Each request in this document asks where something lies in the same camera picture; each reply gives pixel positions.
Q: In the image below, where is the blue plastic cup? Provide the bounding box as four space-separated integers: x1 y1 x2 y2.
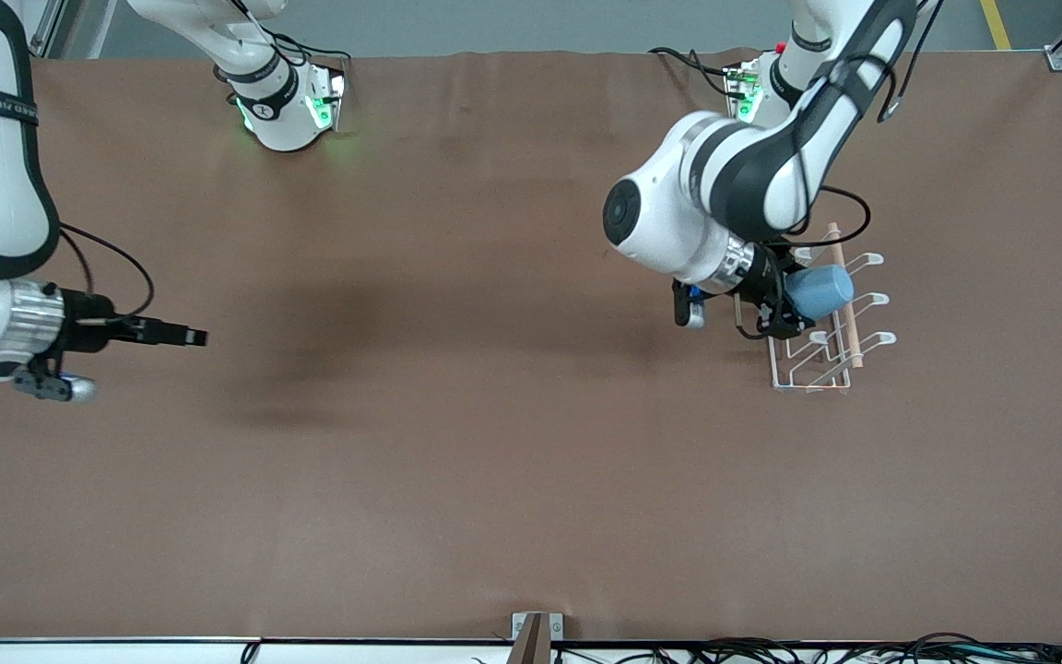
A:
785 265 856 321

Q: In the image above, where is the grey arm base connector box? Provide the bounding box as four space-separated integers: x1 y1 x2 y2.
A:
308 66 348 132
723 57 762 125

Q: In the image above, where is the brown table cover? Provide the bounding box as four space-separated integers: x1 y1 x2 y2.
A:
0 48 1062 644

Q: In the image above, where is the white wire cup holder rack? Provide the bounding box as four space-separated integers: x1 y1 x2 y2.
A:
764 222 898 395

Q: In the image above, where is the black arm base cable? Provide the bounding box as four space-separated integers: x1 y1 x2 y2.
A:
649 46 737 98
213 0 352 89

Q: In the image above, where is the black cable bundle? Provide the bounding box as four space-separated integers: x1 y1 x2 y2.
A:
554 632 1062 664

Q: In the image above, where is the grey metal mount bracket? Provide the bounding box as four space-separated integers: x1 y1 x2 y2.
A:
511 611 565 664

